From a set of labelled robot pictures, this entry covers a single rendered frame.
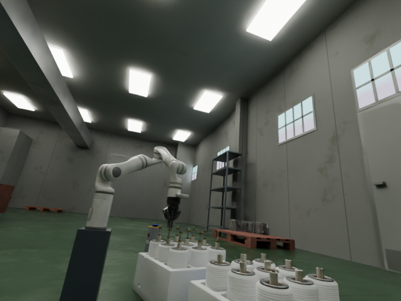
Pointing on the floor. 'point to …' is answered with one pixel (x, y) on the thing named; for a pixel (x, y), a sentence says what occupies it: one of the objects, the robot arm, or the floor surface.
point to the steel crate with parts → (6, 192)
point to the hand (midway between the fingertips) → (170, 224)
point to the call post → (150, 237)
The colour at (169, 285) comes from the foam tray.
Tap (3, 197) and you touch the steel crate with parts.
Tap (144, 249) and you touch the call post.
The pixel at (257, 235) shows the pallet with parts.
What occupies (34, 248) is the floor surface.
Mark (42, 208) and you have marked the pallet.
